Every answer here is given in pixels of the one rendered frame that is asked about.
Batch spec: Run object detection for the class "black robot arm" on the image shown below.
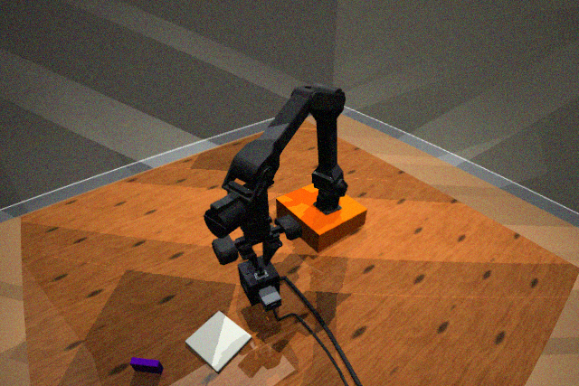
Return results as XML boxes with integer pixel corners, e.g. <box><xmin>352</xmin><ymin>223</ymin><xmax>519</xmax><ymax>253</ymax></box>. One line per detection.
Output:
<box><xmin>204</xmin><ymin>83</ymin><xmax>347</xmax><ymax>238</ymax></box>

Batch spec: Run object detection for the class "white flat square slab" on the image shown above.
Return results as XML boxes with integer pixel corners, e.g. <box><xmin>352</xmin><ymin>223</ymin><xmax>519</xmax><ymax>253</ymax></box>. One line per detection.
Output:
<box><xmin>185</xmin><ymin>311</ymin><xmax>252</xmax><ymax>372</ymax></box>

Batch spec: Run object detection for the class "purple rectangular block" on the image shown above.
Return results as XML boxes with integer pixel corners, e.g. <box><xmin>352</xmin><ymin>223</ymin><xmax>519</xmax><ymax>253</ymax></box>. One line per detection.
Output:
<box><xmin>130</xmin><ymin>357</ymin><xmax>164</xmax><ymax>374</ymax></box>

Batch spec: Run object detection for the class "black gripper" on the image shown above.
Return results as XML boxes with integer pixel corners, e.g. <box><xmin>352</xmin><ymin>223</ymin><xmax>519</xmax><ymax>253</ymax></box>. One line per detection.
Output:
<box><xmin>212</xmin><ymin>212</ymin><xmax>302</xmax><ymax>269</ymax></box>

